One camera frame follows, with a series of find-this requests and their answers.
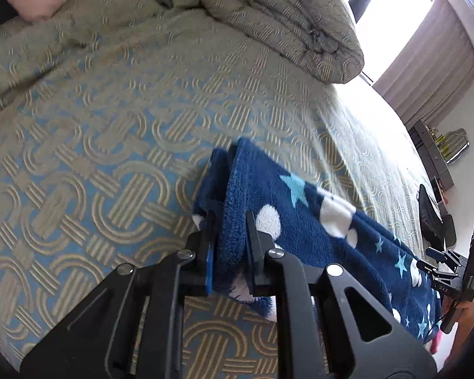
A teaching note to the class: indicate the folded patterned duvet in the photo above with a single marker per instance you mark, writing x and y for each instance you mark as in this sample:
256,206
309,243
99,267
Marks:
276,12

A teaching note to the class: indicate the person's right forearm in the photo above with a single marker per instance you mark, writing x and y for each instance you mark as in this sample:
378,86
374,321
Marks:
465,323

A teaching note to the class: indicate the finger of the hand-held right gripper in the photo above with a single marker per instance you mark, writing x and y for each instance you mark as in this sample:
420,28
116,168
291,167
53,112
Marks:
432,270
442,256

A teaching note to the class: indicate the window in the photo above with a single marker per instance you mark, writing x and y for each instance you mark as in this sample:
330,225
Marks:
387,19

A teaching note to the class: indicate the grey shelf unit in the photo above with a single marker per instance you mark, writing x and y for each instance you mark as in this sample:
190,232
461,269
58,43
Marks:
434,162

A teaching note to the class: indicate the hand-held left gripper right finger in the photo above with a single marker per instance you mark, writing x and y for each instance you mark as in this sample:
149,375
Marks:
256,252

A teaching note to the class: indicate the blue star fleece pants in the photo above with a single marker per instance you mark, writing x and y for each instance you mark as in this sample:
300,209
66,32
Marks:
300,229

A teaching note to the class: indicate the bed with patterned bedspread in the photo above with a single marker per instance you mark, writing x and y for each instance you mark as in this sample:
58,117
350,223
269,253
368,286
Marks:
102,134

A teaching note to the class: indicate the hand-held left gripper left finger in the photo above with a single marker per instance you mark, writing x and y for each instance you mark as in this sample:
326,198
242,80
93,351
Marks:
210,262

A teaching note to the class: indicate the black cloth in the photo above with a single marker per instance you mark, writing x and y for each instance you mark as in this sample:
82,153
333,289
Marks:
427,213

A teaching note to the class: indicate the green bottles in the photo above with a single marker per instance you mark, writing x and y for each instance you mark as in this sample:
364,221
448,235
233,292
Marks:
434,134

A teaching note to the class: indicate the wavy edged mirror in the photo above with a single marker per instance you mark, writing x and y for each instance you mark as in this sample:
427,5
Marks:
454,144

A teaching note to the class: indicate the beige curtain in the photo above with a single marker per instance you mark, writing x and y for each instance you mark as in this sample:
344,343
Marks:
434,67

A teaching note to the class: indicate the dark grey chair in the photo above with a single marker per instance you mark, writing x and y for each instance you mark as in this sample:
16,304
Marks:
449,231

